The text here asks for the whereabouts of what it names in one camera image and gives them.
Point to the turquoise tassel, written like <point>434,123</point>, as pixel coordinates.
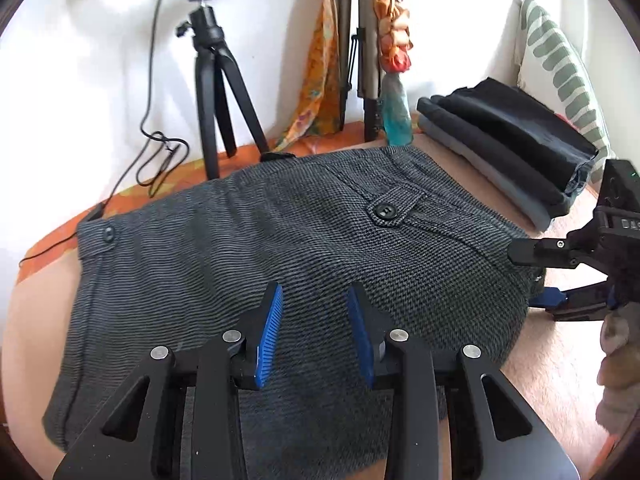
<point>397,110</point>

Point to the orange fabric flower garland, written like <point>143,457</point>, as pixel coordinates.
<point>395,30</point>

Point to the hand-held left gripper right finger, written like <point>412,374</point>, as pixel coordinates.
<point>363,336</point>

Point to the black folded garment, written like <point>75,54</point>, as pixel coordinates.
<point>525,127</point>

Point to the light grey folded garment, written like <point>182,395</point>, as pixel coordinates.
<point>490,180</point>

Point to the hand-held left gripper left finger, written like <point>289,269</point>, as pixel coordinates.
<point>267,336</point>

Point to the grey metal tripod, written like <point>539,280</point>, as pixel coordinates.
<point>369,35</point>

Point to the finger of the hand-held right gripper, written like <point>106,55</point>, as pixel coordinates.
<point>550,299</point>
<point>547,252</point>

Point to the dark grey folded garment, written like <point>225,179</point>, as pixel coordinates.
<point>492,152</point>

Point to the black tripod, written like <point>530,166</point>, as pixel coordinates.
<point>215,85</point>

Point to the orange patterned scarf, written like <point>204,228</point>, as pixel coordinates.
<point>320,75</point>

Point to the grey woven pants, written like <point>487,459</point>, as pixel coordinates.
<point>260,240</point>

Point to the white green patterned pillow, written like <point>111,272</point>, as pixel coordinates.
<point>560,60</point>

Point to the person's right hand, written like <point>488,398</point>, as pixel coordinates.
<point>616,370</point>

